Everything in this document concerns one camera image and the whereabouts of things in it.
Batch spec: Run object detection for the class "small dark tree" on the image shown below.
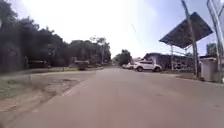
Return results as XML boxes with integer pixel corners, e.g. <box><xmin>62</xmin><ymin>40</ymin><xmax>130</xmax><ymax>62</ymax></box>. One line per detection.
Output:
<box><xmin>113</xmin><ymin>49</ymin><xmax>133</xmax><ymax>67</ymax></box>

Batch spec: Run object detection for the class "pale parked car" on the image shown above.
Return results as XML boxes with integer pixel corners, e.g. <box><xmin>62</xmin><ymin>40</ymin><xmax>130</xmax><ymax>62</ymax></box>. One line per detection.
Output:
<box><xmin>121</xmin><ymin>62</ymin><xmax>136</xmax><ymax>70</ymax></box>

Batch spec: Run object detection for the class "dark vehicle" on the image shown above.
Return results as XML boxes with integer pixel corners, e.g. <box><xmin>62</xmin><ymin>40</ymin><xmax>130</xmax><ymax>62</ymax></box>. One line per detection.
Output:
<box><xmin>73</xmin><ymin>59</ymin><xmax>90</xmax><ymax>71</ymax></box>

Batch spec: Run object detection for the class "white car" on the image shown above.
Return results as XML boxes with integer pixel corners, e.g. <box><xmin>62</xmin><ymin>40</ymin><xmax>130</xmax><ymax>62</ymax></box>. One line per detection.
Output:
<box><xmin>133</xmin><ymin>59</ymin><xmax>163</xmax><ymax>73</ymax></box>

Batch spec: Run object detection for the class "grey asphalt road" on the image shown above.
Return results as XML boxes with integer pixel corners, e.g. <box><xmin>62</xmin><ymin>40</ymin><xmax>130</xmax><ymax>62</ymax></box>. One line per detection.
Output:
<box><xmin>6</xmin><ymin>67</ymin><xmax>224</xmax><ymax>128</ymax></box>

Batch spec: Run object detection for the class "low building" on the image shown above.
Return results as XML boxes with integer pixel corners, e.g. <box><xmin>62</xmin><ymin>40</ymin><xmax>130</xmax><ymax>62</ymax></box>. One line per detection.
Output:
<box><xmin>143</xmin><ymin>51</ymin><xmax>195</xmax><ymax>72</ymax></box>

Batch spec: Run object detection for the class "row of dark trees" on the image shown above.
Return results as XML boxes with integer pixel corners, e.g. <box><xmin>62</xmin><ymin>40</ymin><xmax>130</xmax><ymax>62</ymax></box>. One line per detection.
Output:
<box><xmin>0</xmin><ymin>0</ymin><xmax>113</xmax><ymax>74</ymax></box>

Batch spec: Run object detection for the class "bare dirt verge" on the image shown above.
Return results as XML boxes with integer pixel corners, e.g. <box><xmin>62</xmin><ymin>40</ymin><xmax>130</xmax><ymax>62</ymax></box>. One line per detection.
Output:
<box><xmin>0</xmin><ymin>70</ymin><xmax>98</xmax><ymax>122</ymax></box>

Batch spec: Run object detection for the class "leaning utility pole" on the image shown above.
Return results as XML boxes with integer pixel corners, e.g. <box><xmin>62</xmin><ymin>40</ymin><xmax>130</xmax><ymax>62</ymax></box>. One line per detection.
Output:
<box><xmin>180</xmin><ymin>0</ymin><xmax>200</xmax><ymax>78</ymax></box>

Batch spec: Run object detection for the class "white box cabinet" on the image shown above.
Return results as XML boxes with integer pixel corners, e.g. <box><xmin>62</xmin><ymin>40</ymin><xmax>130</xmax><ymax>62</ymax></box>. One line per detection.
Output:
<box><xmin>198</xmin><ymin>57</ymin><xmax>218</xmax><ymax>83</ymax></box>

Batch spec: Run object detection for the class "grass verge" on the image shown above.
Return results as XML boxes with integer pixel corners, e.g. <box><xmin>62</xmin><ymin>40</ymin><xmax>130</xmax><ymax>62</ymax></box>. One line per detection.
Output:
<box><xmin>0</xmin><ymin>66</ymin><xmax>104</xmax><ymax>100</ymax></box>

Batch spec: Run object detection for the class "grey metal pole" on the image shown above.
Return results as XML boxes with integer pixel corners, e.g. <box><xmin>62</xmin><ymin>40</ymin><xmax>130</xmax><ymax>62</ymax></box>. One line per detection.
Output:
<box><xmin>205</xmin><ymin>0</ymin><xmax>224</xmax><ymax>84</ymax></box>

